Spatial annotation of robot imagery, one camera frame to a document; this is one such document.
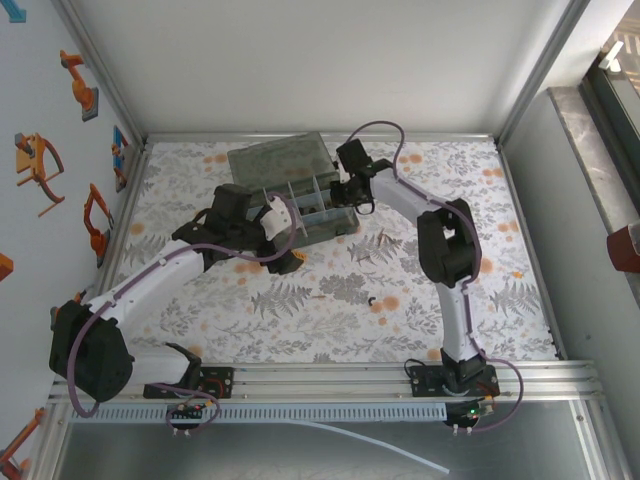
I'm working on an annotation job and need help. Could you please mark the transparent grey organizer box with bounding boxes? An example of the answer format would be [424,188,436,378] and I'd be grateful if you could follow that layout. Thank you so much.
[226,131,361,250]

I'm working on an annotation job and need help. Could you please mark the thin white plastic strip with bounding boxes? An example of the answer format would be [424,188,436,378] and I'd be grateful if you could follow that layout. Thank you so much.
[289,419,451,475]

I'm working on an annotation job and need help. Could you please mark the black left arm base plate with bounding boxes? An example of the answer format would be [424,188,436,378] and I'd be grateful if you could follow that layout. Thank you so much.
[143,366,237,400]

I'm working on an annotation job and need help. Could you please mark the small controller circuit board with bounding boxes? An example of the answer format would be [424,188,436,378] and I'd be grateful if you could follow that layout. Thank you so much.
[443,398,501,435]
[166,401,222,437]

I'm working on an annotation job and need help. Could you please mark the floral patterned table mat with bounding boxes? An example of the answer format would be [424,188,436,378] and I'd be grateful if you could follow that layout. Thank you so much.
[94,141,560,364]

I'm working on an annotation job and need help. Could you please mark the blue and orange sticker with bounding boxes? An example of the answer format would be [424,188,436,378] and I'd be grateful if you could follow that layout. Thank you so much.
[110,124,134,194]

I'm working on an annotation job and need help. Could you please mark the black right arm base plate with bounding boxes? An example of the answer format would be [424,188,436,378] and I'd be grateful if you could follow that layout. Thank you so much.
[409,363,501,400]

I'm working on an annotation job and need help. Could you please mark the dark window frame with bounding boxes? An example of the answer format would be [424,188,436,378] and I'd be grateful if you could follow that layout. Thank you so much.
[579,29,640,166]

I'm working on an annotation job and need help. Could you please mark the blue machine part sticker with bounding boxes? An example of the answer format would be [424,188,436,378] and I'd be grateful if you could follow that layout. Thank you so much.
[0,0,29,24]

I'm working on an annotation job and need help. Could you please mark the white slotted cable duct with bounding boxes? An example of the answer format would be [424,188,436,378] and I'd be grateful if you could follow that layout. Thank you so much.
[67,403,448,422]

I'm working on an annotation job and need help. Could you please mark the white left camera bracket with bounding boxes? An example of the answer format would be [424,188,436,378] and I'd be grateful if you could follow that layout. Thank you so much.
[258,194,292,241]

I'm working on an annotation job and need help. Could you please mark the grey stone window sill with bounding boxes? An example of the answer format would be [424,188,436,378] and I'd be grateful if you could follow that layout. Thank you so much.
[546,86,640,236]

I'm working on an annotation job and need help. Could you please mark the orange curved machine sticker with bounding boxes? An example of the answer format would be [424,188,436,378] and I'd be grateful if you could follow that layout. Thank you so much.
[13,132,67,217]

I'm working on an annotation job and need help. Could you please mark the aluminium frame post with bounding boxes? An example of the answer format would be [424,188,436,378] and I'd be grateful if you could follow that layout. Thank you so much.
[493,0,595,149]
[49,0,150,146]

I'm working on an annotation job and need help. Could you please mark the wide aluminium frame rail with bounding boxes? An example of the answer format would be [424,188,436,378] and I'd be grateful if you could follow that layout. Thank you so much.
[47,362,604,404]

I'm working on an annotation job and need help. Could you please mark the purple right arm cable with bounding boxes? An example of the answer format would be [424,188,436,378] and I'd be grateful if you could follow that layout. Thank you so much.
[346,120,525,434]

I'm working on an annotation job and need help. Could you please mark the white window handle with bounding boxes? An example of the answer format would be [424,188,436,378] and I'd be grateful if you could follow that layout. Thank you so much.
[602,42,625,71]

